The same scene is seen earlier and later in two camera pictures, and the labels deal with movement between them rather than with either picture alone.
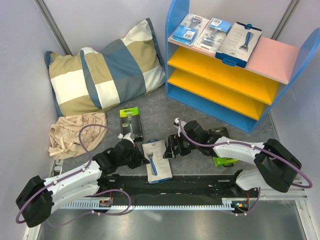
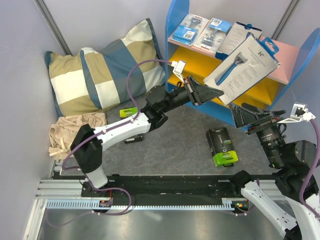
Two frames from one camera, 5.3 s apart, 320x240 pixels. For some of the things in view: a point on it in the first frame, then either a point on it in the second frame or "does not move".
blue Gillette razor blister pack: (190, 30) does not move
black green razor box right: (212, 136) does not move
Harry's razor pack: (158, 169) -> (254, 59)
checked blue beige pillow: (95, 79) does not move
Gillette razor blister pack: (212, 35) does not move
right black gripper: (173, 140) -> (242, 117)
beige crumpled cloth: (64, 134) does not move
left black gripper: (139, 160) -> (199, 93)
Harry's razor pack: (236, 47) does not move
